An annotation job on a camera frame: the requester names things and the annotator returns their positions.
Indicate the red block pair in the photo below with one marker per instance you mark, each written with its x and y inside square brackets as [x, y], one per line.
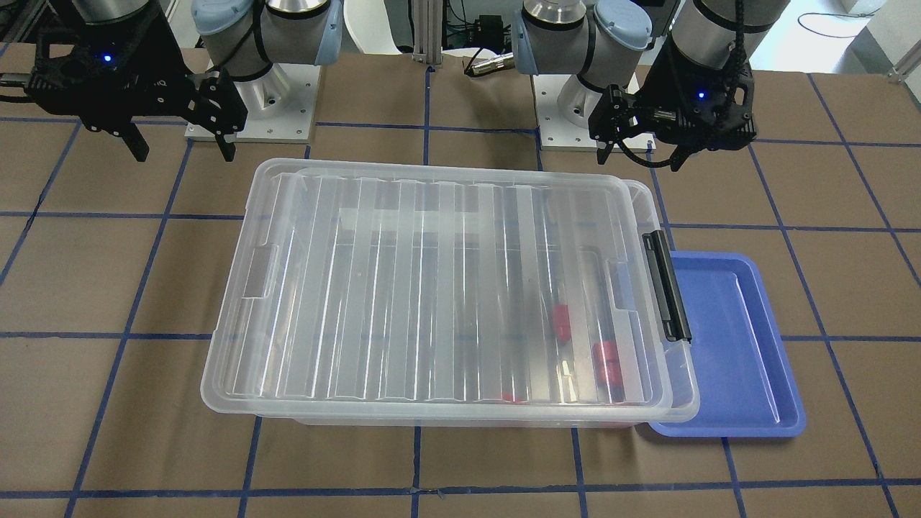
[610, 374]
[605, 355]

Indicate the red block with stud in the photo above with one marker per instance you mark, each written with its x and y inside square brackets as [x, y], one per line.
[561, 323]

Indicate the black box latch handle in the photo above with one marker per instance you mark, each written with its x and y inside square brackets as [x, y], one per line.
[671, 308]

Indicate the clear ribbed box lid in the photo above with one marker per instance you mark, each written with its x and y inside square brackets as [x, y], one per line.
[432, 288]

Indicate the clear plastic storage box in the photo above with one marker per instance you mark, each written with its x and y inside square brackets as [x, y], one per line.
[460, 421]

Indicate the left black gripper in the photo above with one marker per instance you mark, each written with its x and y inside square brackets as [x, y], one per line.
[663, 85]

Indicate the silver cable connector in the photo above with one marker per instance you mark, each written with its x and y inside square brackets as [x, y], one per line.
[478, 68]

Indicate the aluminium frame post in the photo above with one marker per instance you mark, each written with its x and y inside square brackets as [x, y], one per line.
[427, 32]

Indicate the blue plastic tray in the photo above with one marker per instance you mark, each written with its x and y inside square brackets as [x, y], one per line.
[746, 384]

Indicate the red block lower pair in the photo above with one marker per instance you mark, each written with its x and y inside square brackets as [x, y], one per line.
[605, 355]

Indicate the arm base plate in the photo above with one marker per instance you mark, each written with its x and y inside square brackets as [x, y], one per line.
[563, 105]
[280, 108]

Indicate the red block upper pair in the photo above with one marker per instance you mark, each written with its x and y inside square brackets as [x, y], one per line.
[610, 374]

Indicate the black power adapter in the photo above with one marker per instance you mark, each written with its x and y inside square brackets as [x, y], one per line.
[488, 32]

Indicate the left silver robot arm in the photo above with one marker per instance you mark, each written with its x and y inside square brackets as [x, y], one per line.
[602, 43]

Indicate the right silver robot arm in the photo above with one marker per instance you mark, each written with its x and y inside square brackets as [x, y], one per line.
[243, 38]

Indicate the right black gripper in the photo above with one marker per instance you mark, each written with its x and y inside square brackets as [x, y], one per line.
[154, 59]

